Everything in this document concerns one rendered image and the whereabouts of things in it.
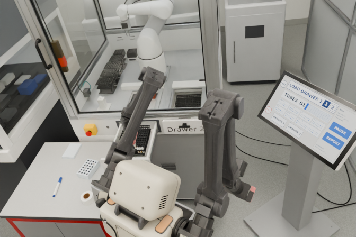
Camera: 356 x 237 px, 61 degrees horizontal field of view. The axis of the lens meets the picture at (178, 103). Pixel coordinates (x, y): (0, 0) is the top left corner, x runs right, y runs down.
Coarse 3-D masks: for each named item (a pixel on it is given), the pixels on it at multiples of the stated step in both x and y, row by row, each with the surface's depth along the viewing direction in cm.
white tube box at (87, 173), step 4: (88, 160) 192; (92, 160) 190; (96, 160) 190; (84, 164) 189; (88, 164) 188; (92, 164) 188; (96, 164) 188; (80, 168) 186; (84, 168) 186; (88, 168) 186; (92, 168) 185; (96, 168) 188; (80, 172) 184; (84, 172) 183; (88, 172) 183; (92, 172) 185; (80, 176) 184; (84, 176) 182; (88, 176) 182
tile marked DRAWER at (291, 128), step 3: (291, 123) 162; (288, 126) 163; (291, 126) 162; (294, 126) 161; (285, 129) 164; (288, 129) 163; (291, 129) 161; (294, 129) 160; (297, 129) 159; (300, 129) 158; (291, 132) 161; (294, 132) 160; (297, 132) 159; (300, 132) 158; (303, 132) 156; (297, 135) 158; (300, 135) 157
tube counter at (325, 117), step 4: (304, 100) 159; (300, 104) 160; (304, 104) 159; (308, 104) 157; (304, 108) 159; (308, 108) 157; (312, 108) 155; (316, 108) 154; (308, 112) 156; (312, 112) 155; (316, 112) 153; (320, 112) 152; (324, 112) 151; (316, 116) 153; (320, 116) 152; (324, 116) 150; (328, 116) 149; (324, 120) 150; (328, 120) 148
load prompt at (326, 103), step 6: (288, 84) 168; (294, 84) 165; (294, 90) 165; (300, 90) 162; (306, 90) 160; (306, 96) 159; (312, 96) 157; (318, 96) 154; (312, 102) 156; (318, 102) 154; (324, 102) 152; (330, 102) 149; (324, 108) 151; (330, 108) 149; (336, 108) 147
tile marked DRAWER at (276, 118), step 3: (273, 114) 171; (276, 114) 170; (273, 117) 171; (276, 117) 169; (279, 117) 168; (282, 117) 167; (273, 120) 170; (276, 120) 169; (279, 120) 168; (282, 120) 166; (285, 120) 165; (279, 123) 167; (282, 123) 166; (285, 123) 165; (282, 126) 166
